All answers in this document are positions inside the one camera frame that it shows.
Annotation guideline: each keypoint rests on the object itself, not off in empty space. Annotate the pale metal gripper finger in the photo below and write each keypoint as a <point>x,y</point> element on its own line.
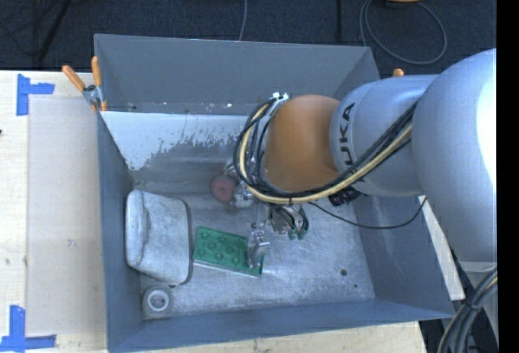
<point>258,233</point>
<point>256,254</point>

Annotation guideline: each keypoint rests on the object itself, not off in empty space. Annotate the dark green flat block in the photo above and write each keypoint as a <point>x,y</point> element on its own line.
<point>217,249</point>

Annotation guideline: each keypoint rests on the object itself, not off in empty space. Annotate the grey metal bin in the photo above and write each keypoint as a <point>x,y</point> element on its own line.
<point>308,274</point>

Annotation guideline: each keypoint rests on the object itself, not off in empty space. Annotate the pink round disc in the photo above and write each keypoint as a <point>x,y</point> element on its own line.
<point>222,188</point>

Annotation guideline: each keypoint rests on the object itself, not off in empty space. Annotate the white plastic container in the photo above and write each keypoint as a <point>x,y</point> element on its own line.
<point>158,233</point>

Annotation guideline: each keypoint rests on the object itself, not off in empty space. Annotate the pale flat board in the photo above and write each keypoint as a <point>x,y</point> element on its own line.
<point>61,201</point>

